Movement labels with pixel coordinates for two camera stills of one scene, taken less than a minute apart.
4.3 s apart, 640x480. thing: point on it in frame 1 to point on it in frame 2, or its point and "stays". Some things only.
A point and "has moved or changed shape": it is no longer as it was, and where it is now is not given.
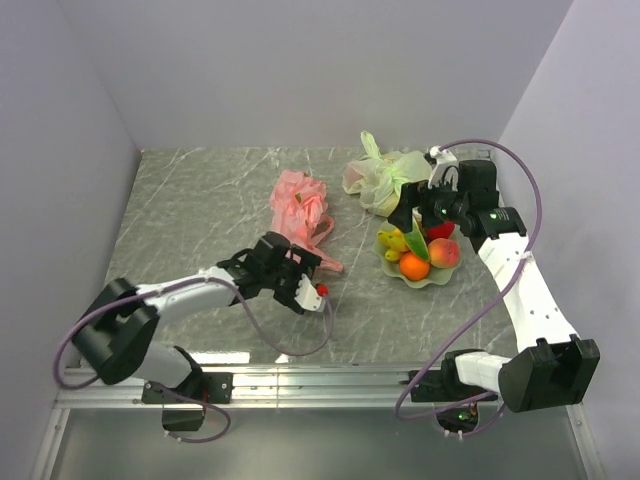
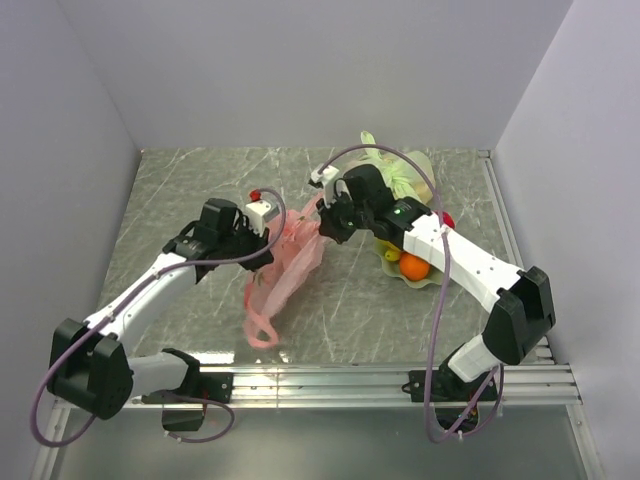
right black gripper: (415, 194) to (328, 224)
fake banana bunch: (395, 241) stays
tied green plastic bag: (378, 180) stays
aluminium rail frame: (271, 387) stays
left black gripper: (307, 266) to (258, 241)
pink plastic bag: (299, 208) has moved or changed shape
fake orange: (412, 267) stays
